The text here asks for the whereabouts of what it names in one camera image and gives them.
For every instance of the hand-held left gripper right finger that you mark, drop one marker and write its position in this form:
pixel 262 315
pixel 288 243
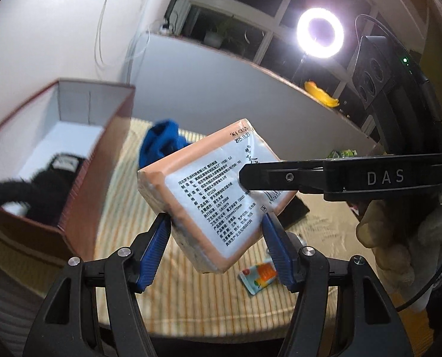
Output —
pixel 276 245

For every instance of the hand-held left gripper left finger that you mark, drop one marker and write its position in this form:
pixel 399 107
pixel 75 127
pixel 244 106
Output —
pixel 157 247

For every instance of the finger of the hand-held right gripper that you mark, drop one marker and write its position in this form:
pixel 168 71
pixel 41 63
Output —
pixel 280 176

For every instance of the colourful snack packet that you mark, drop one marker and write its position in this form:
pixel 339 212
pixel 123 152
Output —
pixel 260 275

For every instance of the small black cloth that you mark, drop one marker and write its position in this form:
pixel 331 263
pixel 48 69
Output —
pixel 295 212

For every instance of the peach tissue pack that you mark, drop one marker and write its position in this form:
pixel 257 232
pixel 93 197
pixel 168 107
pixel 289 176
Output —
pixel 210 197

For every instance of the blue cloth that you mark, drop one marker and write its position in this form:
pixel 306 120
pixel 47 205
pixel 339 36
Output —
pixel 161 141

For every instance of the red-brown cardboard box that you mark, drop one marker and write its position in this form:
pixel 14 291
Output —
pixel 105 145

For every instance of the person's right hand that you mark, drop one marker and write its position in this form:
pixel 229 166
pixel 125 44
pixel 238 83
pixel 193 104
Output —
pixel 399 238

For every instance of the striped beige blanket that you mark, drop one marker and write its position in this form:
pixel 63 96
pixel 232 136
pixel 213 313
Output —
pixel 191 297

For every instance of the green packet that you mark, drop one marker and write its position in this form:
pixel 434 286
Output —
pixel 342 153

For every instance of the yellow object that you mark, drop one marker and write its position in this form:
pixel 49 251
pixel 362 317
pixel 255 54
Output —
pixel 321 93

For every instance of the black fuzzy garment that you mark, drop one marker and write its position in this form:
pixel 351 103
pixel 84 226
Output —
pixel 38 189

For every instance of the potted plant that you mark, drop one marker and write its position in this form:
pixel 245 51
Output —
pixel 217 33

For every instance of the white window frame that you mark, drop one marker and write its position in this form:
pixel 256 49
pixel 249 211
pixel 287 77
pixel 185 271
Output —
pixel 273 18

